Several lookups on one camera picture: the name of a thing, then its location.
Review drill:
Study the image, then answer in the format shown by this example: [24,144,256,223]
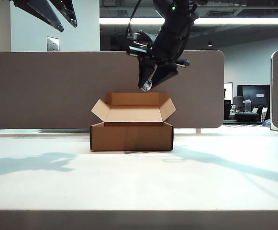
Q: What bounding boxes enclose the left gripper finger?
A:
[11,0,65,33]
[50,0,78,28]

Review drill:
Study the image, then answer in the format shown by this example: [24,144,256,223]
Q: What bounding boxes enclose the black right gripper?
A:
[126,17,191,91]

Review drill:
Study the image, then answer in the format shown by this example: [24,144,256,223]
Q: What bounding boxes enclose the paper ball blue print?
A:
[142,80,154,92]

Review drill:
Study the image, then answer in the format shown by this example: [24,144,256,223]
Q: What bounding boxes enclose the open brown cardboard box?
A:
[89,92,177,152]

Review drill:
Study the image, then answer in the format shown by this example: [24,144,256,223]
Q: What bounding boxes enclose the white framed board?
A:
[223,82,234,101]

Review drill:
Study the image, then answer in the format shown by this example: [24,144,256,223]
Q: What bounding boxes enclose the grey desk divider panel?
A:
[0,49,225,130]

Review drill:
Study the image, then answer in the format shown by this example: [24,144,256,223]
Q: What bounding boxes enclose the long ceiling light strip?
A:
[99,17,278,25]

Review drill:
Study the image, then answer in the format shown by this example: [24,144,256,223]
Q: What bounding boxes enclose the black round ottoman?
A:
[234,112,260,123]

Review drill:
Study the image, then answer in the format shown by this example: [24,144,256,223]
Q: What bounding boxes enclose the metal wall switch plate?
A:
[46,36,60,52]

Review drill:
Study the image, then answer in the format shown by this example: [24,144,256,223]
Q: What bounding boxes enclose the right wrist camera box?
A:
[133,31,159,50]

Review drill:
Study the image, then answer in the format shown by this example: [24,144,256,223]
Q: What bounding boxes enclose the black camera cable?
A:
[126,0,142,37]

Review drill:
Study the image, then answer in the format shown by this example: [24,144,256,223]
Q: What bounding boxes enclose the black wall screen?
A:
[236,84,271,107]

